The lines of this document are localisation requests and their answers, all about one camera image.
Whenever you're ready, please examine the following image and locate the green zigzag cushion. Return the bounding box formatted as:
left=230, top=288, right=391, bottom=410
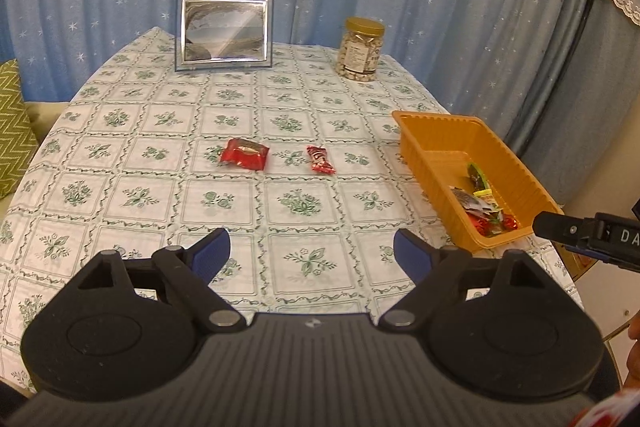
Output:
left=0, top=59, right=38, bottom=200

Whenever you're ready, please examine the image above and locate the large red snack packet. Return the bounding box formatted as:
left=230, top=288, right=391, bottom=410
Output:
left=218, top=137, right=271, bottom=171

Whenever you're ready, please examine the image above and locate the yellow candy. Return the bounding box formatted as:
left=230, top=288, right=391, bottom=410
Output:
left=474, top=188, right=501, bottom=210

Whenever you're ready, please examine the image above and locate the person's red white clothing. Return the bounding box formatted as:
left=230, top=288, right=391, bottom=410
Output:
left=570, top=394, right=640, bottom=427

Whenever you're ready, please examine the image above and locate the green floral tablecloth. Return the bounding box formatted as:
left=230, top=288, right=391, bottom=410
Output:
left=0, top=26, right=586, bottom=393

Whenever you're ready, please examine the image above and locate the beige sofa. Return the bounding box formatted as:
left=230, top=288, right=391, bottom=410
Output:
left=0, top=101, right=68, bottom=228

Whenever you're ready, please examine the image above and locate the small red snack packet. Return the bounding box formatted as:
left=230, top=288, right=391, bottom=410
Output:
left=467, top=213, right=493, bottom=237

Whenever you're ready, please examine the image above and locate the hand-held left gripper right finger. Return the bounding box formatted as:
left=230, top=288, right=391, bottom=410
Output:
left=378, top=228, right=553, bottom=333

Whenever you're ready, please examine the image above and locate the plastic jar of nuts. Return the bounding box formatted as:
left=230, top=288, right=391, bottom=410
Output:
left=336, top=17, right=386, bottom=82

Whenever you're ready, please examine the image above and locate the green snack packet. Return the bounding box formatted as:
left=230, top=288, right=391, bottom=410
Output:
left=466, top=162, right=493, bottom=190

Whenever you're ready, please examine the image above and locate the long red candy bar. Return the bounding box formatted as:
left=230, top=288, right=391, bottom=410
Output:
left=306, top=145, right=337, bottom=176

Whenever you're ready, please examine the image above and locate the clear packet of dark sticks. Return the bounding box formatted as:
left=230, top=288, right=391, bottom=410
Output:
left=450, top=186, right=496, bottom=212

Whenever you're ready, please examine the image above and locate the grey lace-trimmed cover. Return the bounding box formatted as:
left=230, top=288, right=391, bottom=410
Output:
left=520, top=0, right=640, bottom=215

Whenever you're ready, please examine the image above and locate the orange plastic tray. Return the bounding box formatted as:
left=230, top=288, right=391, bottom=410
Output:
left=391, top=110, right=565, bottom=254

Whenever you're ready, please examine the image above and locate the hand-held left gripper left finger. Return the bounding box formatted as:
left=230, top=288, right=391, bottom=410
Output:
left=75, top=227, right=247, bottom=334

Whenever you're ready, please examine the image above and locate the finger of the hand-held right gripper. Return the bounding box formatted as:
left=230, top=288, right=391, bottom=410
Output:
left=531, top=211, right=597, bottom=250
left=564, top=242, right=613, bottom=264

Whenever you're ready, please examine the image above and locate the silver picture frame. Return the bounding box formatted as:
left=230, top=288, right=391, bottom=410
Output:
left=175, top=0, right=275, bottom=72

